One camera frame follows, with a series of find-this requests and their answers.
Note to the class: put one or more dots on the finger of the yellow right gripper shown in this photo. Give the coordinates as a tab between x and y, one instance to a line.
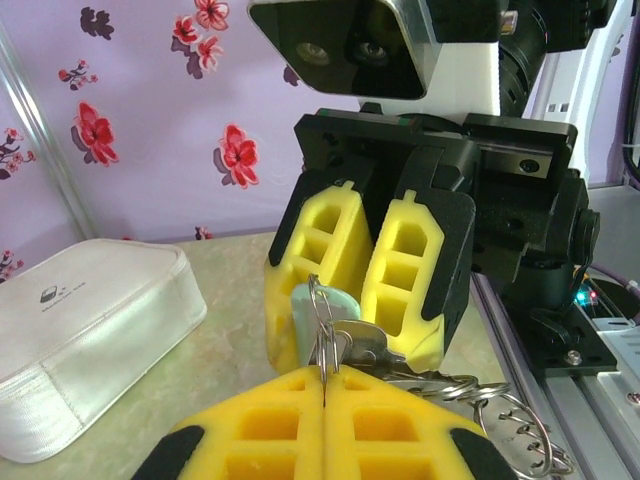
445	250
345	240

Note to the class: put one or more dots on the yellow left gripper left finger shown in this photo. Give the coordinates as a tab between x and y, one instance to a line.
260	430

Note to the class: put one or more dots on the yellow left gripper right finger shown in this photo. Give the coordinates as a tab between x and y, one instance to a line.
400	430

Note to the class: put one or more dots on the teal-capped key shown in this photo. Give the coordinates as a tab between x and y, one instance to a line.
345	302

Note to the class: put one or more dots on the silver metal key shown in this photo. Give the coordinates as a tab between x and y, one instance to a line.
365	345

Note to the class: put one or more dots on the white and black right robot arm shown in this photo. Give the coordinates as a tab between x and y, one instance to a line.
575	75

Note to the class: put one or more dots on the white zippered pouch case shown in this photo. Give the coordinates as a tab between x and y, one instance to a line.
90	320

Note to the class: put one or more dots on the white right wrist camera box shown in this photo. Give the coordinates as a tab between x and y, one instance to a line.
380	55

